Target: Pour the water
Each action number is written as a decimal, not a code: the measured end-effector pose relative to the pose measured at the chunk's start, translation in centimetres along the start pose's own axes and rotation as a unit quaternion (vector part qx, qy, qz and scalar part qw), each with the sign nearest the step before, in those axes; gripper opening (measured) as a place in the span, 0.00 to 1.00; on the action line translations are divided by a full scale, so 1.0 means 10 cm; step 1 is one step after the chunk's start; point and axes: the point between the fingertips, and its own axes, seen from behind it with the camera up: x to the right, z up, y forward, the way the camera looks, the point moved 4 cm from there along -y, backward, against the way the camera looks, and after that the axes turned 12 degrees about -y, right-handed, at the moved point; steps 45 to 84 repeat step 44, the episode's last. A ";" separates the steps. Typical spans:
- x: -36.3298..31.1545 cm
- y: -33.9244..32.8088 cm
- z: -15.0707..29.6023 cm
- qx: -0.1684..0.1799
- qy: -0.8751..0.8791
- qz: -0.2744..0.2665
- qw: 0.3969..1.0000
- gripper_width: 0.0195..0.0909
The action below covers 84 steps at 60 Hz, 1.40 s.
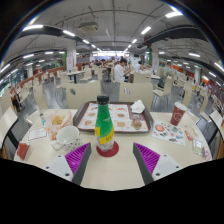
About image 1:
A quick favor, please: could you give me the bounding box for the red paper packet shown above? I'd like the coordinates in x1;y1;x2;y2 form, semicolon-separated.
16;141;31;161

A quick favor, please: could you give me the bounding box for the brown fried food piece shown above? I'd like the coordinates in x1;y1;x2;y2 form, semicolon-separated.
131;119;144;131

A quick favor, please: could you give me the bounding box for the dark food tray with liner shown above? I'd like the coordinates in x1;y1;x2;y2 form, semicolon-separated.
72;101;154;134

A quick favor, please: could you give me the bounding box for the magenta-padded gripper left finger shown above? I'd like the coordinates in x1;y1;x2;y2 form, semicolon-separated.
42;142;92;186

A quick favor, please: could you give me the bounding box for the beige wooden chair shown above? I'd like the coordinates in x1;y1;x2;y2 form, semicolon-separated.
64;80;102;109
118;81;154;111

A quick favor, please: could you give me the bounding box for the red paper cup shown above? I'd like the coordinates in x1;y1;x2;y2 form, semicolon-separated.
170;101;188;127

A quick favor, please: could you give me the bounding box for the green drink bottle black cap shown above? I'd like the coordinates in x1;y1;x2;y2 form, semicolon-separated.
94;94;116;153

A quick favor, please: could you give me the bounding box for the group of beige chairs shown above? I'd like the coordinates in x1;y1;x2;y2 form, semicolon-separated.
0;64;224;118

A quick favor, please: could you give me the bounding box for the person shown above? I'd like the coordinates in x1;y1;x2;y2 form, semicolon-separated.
134;60;146;73
113;58;132;83

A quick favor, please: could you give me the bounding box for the white printed card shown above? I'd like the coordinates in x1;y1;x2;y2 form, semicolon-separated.
27;126;48;143

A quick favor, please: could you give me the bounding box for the ceiling air conditioner unit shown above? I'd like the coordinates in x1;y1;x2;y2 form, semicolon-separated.
78;21;100;33

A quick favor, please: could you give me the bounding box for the small clear plastic packet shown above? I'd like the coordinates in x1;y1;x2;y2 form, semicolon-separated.
192;138;205;157

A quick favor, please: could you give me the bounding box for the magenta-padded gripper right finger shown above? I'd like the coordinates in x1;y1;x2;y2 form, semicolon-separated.
132;142;184;186

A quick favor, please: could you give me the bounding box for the white dotted mug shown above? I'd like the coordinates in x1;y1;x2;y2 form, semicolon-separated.
50;125;83;153

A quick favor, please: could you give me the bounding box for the clear food bag with snacks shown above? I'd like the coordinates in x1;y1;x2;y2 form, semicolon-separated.
44;109;74;141

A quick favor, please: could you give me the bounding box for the group of ceiling lights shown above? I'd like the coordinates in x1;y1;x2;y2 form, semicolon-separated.
0;11;224;84

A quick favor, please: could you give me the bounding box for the white crumpled napkin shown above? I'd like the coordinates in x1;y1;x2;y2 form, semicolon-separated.
129;99;146;115

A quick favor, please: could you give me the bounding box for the small clear bottle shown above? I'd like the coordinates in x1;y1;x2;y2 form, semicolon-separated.
38;109;47;127

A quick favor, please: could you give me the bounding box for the colourful printed flyer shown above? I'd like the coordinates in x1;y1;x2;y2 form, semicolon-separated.
151;119;187;147

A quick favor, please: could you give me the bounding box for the flat round red coaster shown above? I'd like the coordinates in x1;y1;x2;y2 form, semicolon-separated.
96;140;120;158

